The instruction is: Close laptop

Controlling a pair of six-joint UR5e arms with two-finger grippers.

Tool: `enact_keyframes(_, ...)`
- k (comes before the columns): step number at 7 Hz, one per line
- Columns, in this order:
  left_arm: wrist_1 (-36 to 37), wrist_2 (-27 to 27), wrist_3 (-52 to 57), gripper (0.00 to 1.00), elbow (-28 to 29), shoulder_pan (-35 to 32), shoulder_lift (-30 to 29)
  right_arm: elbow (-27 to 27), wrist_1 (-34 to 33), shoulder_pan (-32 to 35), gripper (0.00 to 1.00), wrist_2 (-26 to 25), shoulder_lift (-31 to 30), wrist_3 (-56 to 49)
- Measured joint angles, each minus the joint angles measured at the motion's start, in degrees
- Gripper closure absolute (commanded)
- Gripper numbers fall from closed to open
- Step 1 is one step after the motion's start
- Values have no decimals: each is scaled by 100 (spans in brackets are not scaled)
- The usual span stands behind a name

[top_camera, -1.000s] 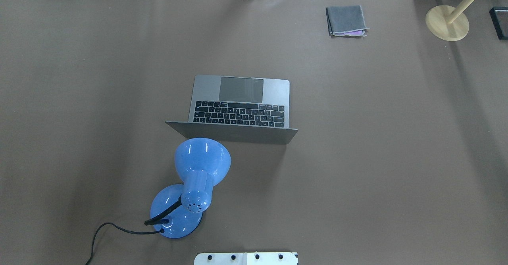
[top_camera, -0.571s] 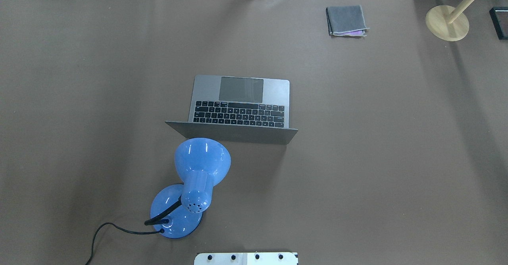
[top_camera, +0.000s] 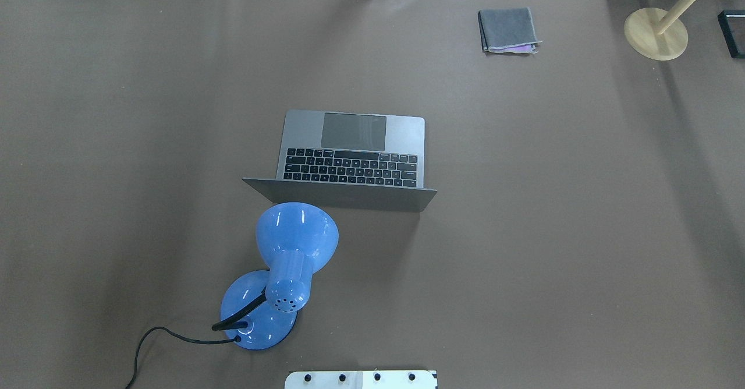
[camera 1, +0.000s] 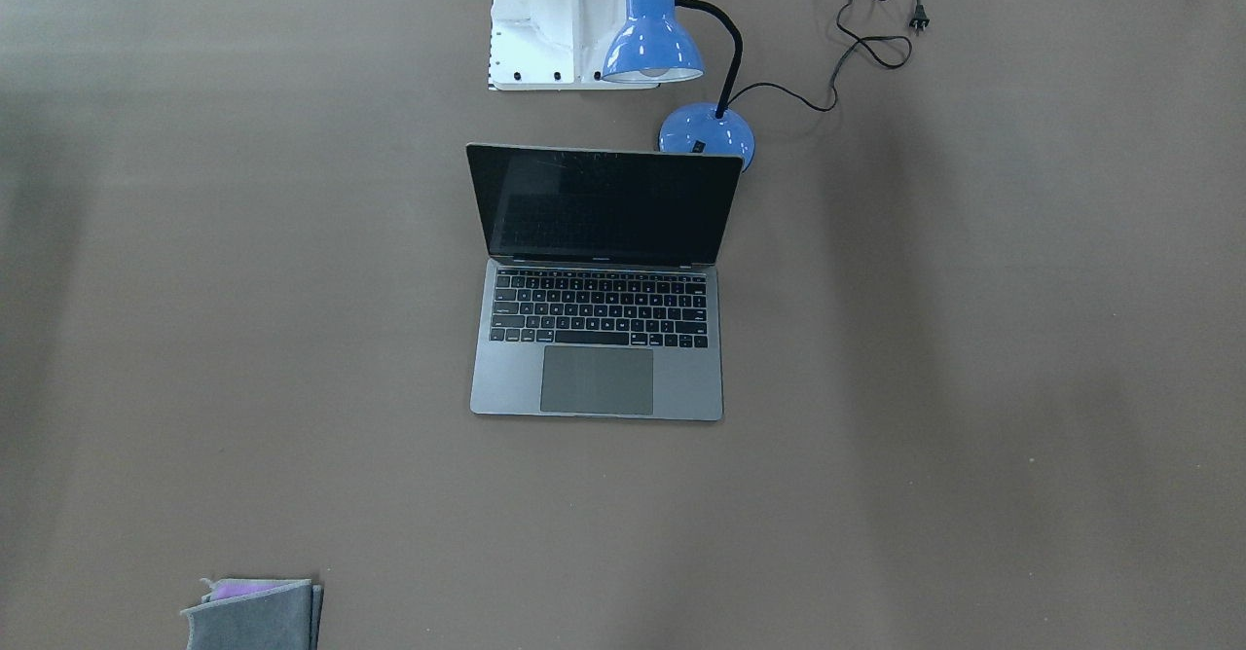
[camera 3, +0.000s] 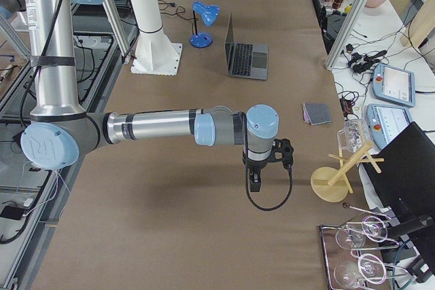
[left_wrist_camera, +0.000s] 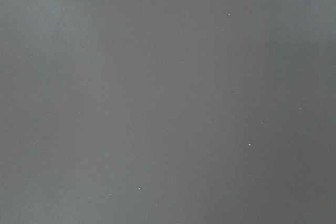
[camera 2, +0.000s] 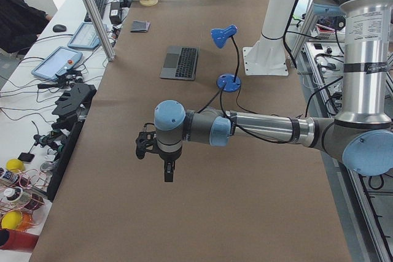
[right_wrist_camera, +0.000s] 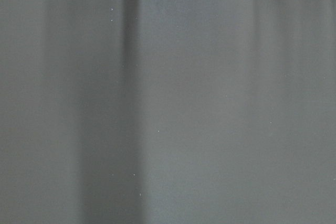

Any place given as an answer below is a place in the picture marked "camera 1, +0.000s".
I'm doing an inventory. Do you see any grey laptop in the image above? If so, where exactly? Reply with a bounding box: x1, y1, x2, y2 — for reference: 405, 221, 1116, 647
464, 143, 745, 422

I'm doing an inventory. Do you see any grey folded cloth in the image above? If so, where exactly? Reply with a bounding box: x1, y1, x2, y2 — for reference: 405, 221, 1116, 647
181, 578, 323, 649

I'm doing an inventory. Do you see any blue desk lamp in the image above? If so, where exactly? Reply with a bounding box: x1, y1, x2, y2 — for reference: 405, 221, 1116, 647
601, 0, 755, 168

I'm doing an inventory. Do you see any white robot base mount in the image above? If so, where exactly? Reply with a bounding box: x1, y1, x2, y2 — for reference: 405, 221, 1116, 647
488, 0, 650, 91

